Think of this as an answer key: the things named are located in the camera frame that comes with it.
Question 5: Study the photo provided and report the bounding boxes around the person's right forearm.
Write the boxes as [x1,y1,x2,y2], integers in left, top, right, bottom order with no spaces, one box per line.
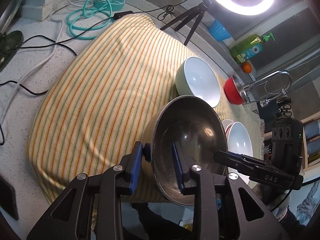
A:
[271,192,300,225]

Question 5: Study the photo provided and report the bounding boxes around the teal coiled cable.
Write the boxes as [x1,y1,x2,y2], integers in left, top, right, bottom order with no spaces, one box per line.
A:
[66,0,148,40]

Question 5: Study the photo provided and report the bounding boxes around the black ring light cable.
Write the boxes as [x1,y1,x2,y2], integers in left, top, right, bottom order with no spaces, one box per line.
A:
[75,0,208,40]

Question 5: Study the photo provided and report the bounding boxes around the red stainless steel bowl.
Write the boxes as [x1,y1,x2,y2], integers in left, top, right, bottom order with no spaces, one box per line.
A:
[223,75,248,105]

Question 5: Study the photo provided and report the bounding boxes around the teal power strip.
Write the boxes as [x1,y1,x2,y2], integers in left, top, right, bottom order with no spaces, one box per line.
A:
[93,0,125,9]

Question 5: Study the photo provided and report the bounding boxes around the light green ceramic bowl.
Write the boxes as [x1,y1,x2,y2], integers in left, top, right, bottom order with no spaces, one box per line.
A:
[174,56,221,108]

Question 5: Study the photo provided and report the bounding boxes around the large stainless steel bowl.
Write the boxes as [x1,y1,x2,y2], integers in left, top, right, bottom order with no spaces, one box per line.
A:
[143,95,228,207]

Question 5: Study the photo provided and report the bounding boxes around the dark green round base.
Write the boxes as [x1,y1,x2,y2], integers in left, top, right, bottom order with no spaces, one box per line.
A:
[0,30,24,70]

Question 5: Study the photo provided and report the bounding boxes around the black handled scissors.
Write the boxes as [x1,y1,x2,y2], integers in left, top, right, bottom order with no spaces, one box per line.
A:
[276,97,292,118]

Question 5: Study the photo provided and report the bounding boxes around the blue printed bag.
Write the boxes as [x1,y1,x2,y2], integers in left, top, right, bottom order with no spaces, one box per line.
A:
[295,180,320,230]

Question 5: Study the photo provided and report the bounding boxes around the green dish soap bottle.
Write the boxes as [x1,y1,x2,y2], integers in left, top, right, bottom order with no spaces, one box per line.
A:
[229,32,275,64]

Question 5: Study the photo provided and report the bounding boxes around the blue ribbed plastic cup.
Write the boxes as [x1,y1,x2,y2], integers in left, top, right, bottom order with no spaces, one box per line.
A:
[208,20,231,42]

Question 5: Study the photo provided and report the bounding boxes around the chrome kitchen faucet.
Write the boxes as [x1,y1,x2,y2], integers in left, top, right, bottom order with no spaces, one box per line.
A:
[241,69,292,108]

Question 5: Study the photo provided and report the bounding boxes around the black smartphone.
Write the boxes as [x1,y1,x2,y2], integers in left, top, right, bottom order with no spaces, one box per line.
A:
[0,175,19,220]

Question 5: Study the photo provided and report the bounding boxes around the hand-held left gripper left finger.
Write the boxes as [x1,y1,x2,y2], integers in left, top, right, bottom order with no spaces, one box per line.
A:
[26,141,152,240]

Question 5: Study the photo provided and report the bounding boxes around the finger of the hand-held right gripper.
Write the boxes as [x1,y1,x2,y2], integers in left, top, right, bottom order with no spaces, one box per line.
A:
[213,151,273,178]

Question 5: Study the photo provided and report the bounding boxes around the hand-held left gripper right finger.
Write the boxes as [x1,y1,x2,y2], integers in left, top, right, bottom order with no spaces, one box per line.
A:
[171,142,290,240]

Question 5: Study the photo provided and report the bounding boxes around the black mini tripod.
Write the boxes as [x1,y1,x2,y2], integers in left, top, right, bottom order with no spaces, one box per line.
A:
[160,0,213,47]

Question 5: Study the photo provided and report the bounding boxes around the white power cable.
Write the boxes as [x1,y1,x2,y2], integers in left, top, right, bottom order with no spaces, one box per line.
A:
[0,0,110,125]

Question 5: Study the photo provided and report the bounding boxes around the wooden shelf unit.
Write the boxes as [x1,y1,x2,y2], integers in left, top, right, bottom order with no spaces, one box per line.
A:
[300,110,320,170]

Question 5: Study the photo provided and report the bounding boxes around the white ceramic bowl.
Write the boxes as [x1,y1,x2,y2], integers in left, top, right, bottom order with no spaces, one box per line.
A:
[226,122,253,185]

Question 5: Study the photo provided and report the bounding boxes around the yellow striped cloth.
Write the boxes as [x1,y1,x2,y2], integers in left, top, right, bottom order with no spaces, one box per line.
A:
[26,15,265,203]

